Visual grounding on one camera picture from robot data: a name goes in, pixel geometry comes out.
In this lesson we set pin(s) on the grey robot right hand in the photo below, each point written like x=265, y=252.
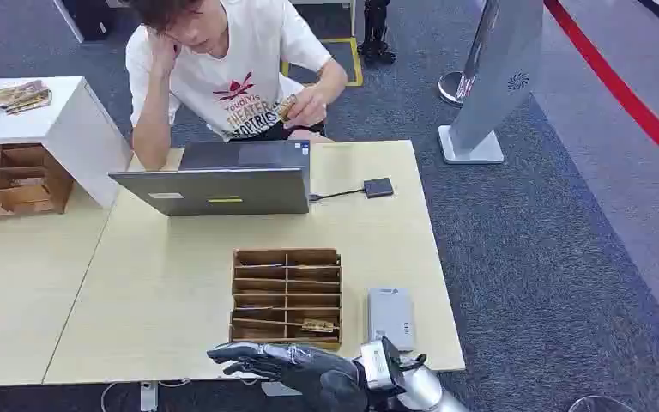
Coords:
x=318, y=378

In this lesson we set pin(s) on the person's right hand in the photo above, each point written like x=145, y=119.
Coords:
x=163, y=54

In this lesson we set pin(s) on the person's left hand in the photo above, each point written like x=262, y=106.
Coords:
x=308, y=108

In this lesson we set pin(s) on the small printed card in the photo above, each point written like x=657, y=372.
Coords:
x=285, y=108

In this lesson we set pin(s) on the printed card in wooden box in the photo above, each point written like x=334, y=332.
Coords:
x=318, y=326

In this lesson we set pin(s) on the person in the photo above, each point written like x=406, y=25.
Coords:
x=233, y=68

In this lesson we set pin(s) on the black case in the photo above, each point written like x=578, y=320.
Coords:
x=91, y=17

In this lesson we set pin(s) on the wooden card box with dividers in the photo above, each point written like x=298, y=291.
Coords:
x=287, y=295

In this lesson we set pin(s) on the flat grey device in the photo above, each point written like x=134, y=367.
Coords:
x=391, y=318

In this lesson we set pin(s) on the black robot legs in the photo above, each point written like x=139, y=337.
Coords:
x=376, y=34

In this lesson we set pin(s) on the white table leg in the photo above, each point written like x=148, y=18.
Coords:
x=68, y=20

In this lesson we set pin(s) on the small black adapter box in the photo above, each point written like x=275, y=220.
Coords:
x=378, y=187

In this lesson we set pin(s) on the white cabinet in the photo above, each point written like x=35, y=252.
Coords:
x=79, y=136

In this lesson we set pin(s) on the grey laptop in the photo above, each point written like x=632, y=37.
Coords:
x=221, y=190

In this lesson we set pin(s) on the chrome stanchion base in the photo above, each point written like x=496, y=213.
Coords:
x=450, y=88

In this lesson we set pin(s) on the stack of printed cards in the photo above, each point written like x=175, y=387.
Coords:
x=17, y=96

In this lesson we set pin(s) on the white power strip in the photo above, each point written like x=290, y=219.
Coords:
x=149, y=397

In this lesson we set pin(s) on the grey standing kiosk panel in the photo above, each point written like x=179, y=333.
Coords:
x=494, y=74

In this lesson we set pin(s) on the large wooden sorting box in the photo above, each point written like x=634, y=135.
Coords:
x=22, y=193

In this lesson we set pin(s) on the clear glass bowl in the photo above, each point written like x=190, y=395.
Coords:
x=599, y=405

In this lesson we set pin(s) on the white table bracket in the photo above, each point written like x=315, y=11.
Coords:
x=278, y=389

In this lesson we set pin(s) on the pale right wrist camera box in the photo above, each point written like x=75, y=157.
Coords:
x=376, y=364

